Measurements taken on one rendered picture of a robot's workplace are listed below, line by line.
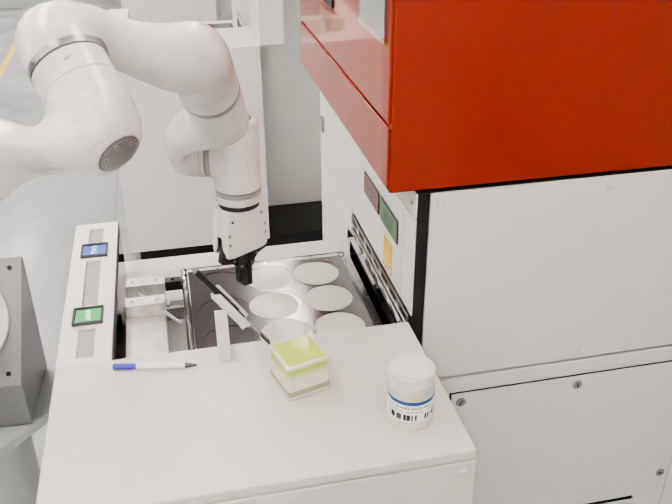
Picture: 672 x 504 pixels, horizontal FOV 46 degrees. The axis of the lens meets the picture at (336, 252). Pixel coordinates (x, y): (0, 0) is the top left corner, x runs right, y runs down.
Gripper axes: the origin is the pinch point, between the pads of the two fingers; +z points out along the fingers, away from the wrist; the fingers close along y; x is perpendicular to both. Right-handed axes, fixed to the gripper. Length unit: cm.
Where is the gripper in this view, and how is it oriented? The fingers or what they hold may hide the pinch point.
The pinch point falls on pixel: (243, 273)
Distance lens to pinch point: 154.2
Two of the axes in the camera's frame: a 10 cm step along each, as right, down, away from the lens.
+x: 7.0, 3.4, -6.3
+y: -7.2, 3.4, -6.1
